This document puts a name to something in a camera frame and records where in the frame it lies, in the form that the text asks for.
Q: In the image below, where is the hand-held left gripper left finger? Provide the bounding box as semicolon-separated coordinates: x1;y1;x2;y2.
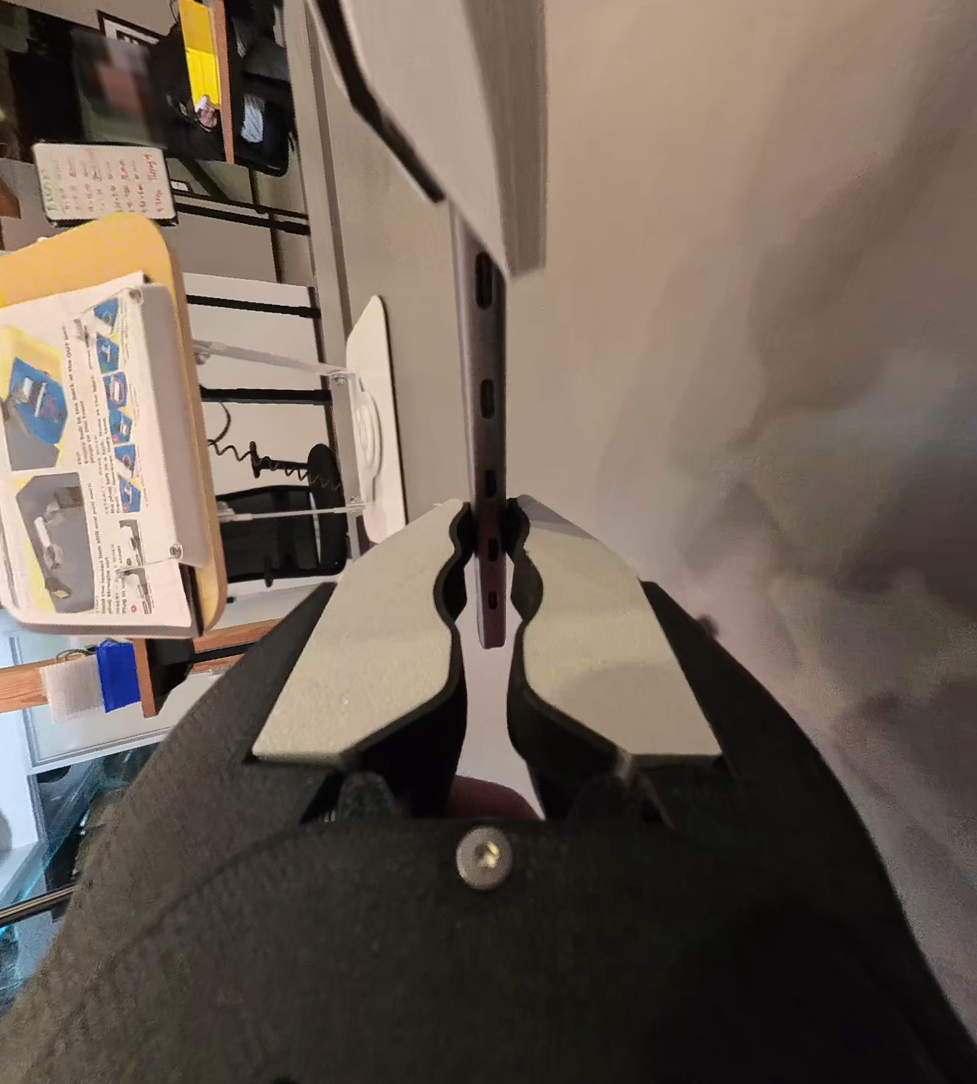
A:
250;500;474;818

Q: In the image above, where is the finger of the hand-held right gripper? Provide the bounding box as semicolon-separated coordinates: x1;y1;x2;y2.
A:
306;0;549;282

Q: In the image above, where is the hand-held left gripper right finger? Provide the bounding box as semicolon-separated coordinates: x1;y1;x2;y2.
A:
501;495;722;821

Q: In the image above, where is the grey usb hub with cable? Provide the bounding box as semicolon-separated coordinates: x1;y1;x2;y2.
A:
452;207;513;652

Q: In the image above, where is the yellow bin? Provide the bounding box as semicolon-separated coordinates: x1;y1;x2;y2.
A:
179;0;229;99

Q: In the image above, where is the white document stand with instructions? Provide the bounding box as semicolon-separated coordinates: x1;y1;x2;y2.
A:
0;212;229;640

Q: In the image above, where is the small whiteboard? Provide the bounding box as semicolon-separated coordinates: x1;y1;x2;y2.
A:
31;139;178;230

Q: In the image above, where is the blue block with white strap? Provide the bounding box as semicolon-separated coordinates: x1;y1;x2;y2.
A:
42;641;144;723

